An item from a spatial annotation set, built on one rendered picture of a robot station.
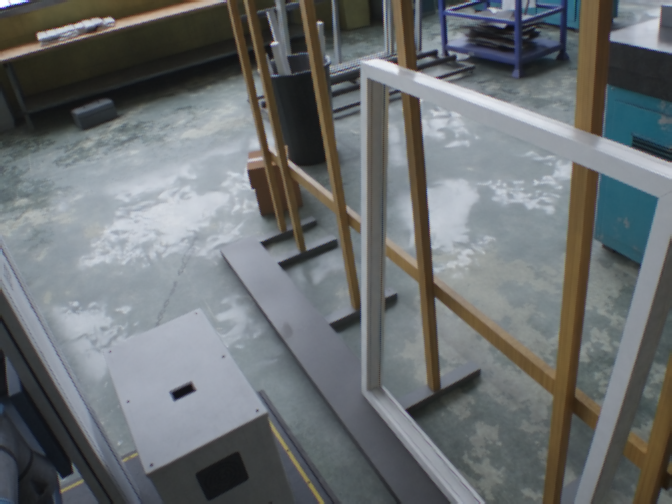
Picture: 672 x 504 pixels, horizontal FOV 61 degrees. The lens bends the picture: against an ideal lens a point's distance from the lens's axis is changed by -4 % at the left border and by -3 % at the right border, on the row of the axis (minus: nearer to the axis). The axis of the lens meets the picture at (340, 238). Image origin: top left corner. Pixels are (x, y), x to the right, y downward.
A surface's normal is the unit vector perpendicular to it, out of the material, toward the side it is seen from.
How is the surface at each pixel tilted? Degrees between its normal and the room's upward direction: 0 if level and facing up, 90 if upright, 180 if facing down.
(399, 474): 0
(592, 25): 90
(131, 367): 0
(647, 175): 82
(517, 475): 0
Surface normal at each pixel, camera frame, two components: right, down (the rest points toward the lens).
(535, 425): -0.15, -0.84
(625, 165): -0.89, 0.24
